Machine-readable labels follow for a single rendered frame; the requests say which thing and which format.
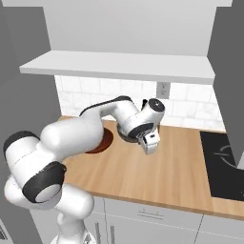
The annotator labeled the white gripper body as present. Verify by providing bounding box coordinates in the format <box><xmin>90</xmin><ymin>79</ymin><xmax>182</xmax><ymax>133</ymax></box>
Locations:
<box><xmin>142</xmin><ymin>138</ymin><xmax>160</xmax><ymax>156</ymax></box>

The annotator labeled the reddish brown bowl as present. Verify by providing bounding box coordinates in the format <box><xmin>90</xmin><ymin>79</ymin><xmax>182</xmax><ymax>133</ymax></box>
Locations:
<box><xmin>84</xmin><ymin>128</ymin><xmax>114</xmax><ymax>155</ymax></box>

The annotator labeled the grey cabinet door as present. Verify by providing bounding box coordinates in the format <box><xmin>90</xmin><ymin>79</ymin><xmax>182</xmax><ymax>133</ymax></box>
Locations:
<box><xmin>0</xmin><ymin>0</ymin><xmax>63</xmax><ymax>204</ymax></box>
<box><xmin>206</xmin><ymin>0</ymin><xmax>244</xmax><ymax>170</ymax></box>

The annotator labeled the pale grey drawer front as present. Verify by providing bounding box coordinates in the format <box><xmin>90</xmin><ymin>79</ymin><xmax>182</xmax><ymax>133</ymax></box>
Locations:
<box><xmin>197</xmin><ymin>213</ymin><xmax>244</xmax><ymax>240</ymax></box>
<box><xmin>102</xmin><ymin>196</ymin><xmax>205</xmax><ymax>229</ymax></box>

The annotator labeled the black hob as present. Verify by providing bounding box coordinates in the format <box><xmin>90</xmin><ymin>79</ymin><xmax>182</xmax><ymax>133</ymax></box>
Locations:
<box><xmin>199</xmin><ymin>130</ymin><xmax>244</xmax><ymax>202</ymax></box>

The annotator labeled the pale grey cupboard door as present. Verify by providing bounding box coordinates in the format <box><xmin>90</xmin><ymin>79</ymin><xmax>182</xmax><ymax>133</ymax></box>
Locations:
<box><xmin>83</xmin><ymin>195</ymin><xmax>107</xmax><ymax>244</ymax></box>
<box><xmin>104</xmin><ymin>213</ymin><xmax>202</xmax><ymax>244</ymax></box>

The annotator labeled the white wall socket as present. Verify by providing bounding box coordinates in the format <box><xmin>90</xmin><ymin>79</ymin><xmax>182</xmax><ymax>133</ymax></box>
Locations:
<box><xmin>155</xmin><ymin>81</ymin><xmax>172</xmax><ymax>100</ymax></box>

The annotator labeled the grey drawer handle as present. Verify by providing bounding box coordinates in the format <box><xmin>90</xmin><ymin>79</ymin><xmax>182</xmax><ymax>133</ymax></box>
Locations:
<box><xmin>136</xmin><ymin>209</ymin><xmax>165</xmax><ymax>221</ymax></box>

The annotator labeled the grey cupboard door handle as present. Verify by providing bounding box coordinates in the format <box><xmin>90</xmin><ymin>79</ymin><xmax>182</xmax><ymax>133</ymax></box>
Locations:
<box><xmin>93</xmin><ymin>221</ymin><xmax>101</xmax><ymax>244</ymax></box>
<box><xmin>109</xmin><ymin>224</ymin><xmax>116</xmax><ymax>244</ymax></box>

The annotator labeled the white open wall cabinet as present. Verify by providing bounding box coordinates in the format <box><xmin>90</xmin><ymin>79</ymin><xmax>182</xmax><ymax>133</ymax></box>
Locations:
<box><xmin>18</xmin><ymin>0</ymin><xmax>234</xmax><ymax>86</ymax></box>

